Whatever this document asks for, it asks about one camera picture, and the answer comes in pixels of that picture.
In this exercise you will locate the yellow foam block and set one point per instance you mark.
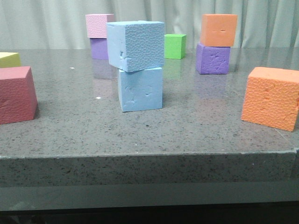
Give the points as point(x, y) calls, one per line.
point(9, 59)

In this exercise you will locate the purple foam block under pink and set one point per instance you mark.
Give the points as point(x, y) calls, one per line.
point(99, 48)

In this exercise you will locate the textured light blue foam block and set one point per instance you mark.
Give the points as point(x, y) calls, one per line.
point(135, 45)

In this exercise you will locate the grey curtain backdrop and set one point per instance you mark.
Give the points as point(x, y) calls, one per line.
point(60, 24)

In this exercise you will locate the green foam block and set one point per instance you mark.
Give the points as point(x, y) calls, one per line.
point(174, 46)

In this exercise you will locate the purple foam block under orange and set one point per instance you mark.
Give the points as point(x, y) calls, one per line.
point(212, 60)

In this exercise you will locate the large red foam block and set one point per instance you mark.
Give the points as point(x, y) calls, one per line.
point(18, 100)

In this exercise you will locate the large orange foam block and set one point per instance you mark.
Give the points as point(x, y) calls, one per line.
point(272, 98)

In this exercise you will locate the orange foam block on purple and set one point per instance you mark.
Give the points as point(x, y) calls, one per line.
point(218, 30)

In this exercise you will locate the smooth light blue foam block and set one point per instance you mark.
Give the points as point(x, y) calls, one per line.
point(140, 90)

